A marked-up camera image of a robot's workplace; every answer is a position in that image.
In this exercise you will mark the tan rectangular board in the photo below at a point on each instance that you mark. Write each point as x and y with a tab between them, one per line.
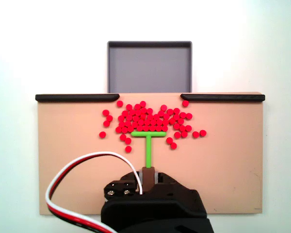
220	170

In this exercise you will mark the black edge rail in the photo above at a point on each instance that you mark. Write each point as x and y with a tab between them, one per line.
223	97
75	97

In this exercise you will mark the grey square tray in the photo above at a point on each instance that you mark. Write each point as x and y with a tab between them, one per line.
149	68

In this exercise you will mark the green T pusher brown base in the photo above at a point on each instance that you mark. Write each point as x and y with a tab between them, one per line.
148	150

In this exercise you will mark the red round granule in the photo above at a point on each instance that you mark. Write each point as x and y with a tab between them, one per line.
124	129
189	116
172	121
177	135
135	118
159	122
134	124
124	113
182	128
149	117
130	129
188	128
142	104
102	134
163	107
180	121
122	124
143	110
128	148
128	140
109	118
173	145
106	112
184	134
176	111
152	122
152	128
106	123
140	128
158	128
132	112
146	122
119	103
176	126
137	106
121	118
127	123
175	117
164	128
170	111
149	111
142	117
129	107
166	116
182	115
165	122
203	132
146	128
137	113
123	137
161	113
196	134
118	129
155	117
169	140
129	118
140	122
185	103

